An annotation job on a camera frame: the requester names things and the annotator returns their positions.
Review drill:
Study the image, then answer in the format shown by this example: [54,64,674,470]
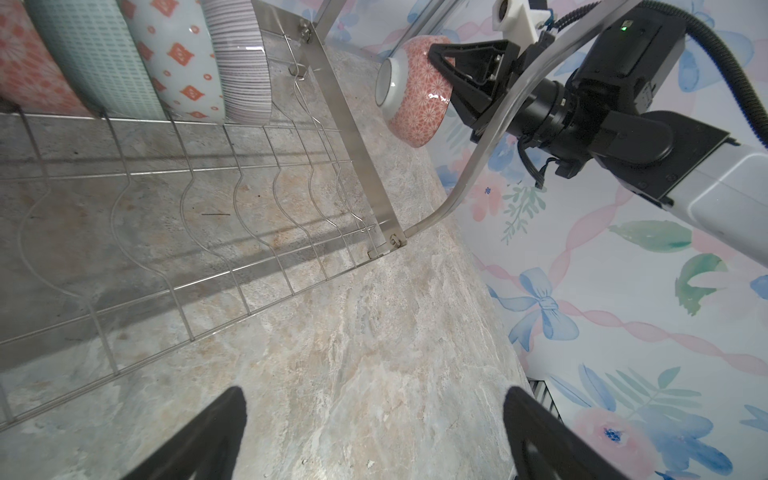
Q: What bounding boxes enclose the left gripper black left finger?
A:
[125,386,247,479]

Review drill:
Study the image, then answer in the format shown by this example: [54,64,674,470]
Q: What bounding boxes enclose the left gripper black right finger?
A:
[503,386,625,480]

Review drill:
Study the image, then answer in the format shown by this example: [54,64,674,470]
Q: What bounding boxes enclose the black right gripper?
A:
[427,32,555,143]

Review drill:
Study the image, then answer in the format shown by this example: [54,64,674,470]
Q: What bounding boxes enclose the dark speckled bowl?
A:
[375,35,452,148]

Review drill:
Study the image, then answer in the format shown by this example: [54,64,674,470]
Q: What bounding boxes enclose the stainless steel dish rack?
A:
[0,0,643,433]

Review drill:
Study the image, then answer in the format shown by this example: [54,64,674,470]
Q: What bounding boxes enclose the purple glass bowl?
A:
[201,0,272,126]

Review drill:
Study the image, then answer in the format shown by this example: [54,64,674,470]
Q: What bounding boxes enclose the green geometric pattern bowl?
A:
[117,0,226,124]

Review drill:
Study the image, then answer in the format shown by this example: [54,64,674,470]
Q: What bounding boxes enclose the pale green celadon bowl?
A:
[24,0,166,120]

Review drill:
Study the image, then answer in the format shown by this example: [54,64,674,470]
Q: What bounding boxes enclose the dark patterned bowl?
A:
[1,1,90,116]

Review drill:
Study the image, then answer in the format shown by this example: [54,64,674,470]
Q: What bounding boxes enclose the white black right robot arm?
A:
[419,1,767,263]

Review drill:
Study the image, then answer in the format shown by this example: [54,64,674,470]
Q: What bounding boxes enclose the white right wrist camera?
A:
[491,0,554,52]

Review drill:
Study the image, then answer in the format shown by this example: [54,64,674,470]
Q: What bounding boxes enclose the black corrugated cable conduit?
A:
[551,0,768,151]

